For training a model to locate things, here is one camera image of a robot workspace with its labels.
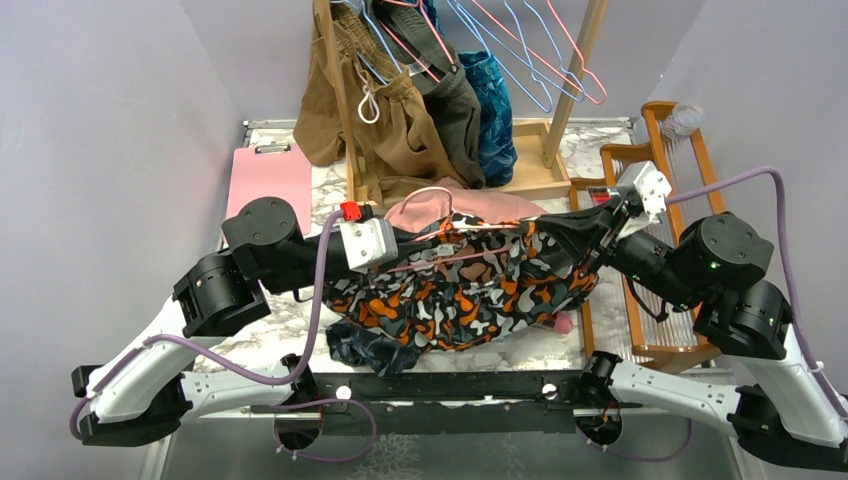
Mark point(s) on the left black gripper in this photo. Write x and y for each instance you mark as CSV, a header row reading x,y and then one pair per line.
x,y
407,244

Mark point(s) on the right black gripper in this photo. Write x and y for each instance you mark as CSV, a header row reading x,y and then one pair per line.
x,y
588,228

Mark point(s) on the pink wire hanger taken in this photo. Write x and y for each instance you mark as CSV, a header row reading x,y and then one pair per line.
x,y
472,250

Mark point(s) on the orange camouflage shorts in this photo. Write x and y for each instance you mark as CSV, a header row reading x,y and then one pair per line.
x,y
428,313

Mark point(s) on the dark leaf print shorts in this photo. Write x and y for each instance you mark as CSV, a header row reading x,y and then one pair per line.
x,y
357,347

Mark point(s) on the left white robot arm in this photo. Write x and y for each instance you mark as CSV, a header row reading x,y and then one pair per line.
x,y
170,374

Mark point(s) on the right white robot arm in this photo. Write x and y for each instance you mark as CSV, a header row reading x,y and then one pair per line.
x,y
788,417

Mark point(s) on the pink shorts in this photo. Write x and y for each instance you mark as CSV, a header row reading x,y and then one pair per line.
x,y
430,205

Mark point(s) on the blue patterned hanging shorts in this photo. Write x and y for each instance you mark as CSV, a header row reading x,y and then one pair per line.
x,y
497,152

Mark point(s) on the brown hanging shorts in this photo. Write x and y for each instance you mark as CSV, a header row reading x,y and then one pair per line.
x,y
358,107

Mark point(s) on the dark green hanging shorts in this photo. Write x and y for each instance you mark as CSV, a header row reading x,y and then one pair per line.
x,y
413,40

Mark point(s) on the set of coloured markers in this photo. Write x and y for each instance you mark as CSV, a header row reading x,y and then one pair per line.
x,y
600,195

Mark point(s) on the wooden clothes rack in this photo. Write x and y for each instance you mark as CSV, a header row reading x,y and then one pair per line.
x,y
540,172

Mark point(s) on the pink cylindrical bottle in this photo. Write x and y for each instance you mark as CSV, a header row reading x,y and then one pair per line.
x,y
560,323

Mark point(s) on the wooden weaving loom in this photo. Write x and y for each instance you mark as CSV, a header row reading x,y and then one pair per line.
x,y
622,317

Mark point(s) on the pink clipboard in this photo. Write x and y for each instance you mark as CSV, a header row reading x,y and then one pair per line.
x,y
278,170

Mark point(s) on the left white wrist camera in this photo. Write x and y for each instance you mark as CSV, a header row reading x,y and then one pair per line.
x,y
368,240

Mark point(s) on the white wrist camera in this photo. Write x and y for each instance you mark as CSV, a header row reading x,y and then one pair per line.
x,y
368,240
647,189

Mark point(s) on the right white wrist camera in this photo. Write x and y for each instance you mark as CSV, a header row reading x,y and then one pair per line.
x,y
647,189

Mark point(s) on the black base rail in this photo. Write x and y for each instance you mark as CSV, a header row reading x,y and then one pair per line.
x,y
449,402

